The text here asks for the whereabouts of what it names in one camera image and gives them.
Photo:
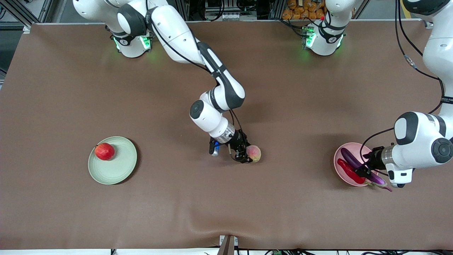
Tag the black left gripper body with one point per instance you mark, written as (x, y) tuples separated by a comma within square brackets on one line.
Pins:
[(375, 159)]

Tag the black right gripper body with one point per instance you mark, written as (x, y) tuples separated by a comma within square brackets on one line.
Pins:
[(237, 140)]

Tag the pink yellow peach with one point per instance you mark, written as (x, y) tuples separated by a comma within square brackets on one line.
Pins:
[(254, 153)]

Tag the red chili pepper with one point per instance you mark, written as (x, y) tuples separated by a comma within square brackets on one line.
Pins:
[(348, 171)]

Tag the long purple eggplant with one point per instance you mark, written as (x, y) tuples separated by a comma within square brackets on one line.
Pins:
[(348, 156)]

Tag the red yellow apple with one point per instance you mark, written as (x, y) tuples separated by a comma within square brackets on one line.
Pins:
[(104, 152)]

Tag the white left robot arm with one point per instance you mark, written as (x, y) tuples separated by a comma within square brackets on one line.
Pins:
[(410, 156)]

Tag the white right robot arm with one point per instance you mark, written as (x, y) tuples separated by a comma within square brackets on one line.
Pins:
[(173, 32)]

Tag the pink round plate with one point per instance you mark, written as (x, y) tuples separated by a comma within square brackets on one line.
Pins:
[(352, 148)]

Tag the brown table mat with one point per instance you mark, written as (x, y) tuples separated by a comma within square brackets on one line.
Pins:
[(212, 198)]

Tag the light green round plate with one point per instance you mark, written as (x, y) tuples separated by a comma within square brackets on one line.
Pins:
[(120, 170)]

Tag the grey equipment box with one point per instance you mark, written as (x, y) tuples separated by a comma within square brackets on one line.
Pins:
[(230, 16)]

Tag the orange food pile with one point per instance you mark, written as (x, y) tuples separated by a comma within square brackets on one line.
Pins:
[(300, 12)]

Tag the grey metal bracket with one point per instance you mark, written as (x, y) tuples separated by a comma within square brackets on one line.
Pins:
[(226, 248)]

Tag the aluminium frame corner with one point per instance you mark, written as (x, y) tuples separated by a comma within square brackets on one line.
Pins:
[(27, 28)]

